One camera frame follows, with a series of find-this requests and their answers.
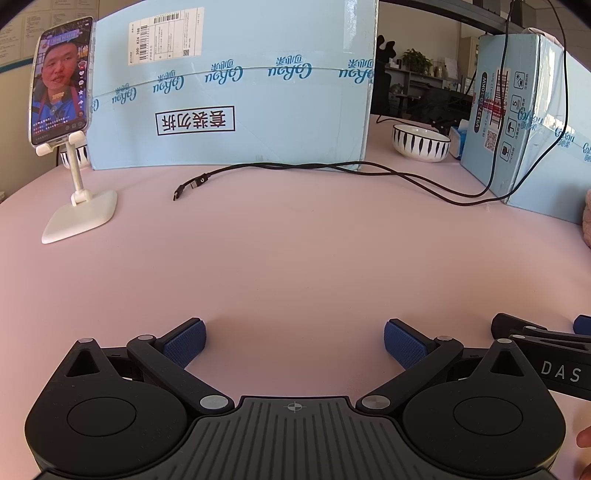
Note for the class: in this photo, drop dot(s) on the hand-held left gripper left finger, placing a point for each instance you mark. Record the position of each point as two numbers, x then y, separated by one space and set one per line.
184 344

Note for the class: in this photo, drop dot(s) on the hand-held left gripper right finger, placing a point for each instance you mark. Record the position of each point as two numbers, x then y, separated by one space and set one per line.
406 344

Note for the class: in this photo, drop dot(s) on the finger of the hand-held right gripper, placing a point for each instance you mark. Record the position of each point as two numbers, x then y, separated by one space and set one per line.
512 325
584 324

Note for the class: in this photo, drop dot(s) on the person's right hand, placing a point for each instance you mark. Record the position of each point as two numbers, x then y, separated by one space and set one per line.
585 437

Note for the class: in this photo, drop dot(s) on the pink cloth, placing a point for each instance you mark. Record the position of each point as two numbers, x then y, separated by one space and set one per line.
586 221

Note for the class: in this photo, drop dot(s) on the white phone stand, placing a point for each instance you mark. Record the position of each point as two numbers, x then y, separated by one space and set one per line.
87 212

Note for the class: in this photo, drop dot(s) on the narrow light blue cardboard box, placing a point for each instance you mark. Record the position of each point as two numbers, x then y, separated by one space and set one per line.
531 161

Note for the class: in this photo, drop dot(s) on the blue tissue box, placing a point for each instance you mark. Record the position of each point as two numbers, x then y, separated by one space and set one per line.
458 143

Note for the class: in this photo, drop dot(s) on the white bowl with black stripes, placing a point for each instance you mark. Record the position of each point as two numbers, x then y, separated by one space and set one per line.
420 145

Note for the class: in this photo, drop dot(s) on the small striped white bowl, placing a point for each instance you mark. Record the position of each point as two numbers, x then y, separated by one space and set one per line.
83 154

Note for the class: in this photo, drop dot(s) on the dark office desk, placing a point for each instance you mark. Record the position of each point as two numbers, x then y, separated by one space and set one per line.
438 104

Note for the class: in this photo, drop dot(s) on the large light blue cardboard box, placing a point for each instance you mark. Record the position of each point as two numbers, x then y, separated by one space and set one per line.
277 115

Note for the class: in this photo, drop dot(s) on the potted green plant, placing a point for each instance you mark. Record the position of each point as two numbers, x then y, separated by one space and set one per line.
418 60

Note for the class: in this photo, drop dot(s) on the smartphone with lit screen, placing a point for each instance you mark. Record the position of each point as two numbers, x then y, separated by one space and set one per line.
60 83

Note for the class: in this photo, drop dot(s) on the wall notice papers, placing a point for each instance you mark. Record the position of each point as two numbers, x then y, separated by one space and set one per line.
18 37

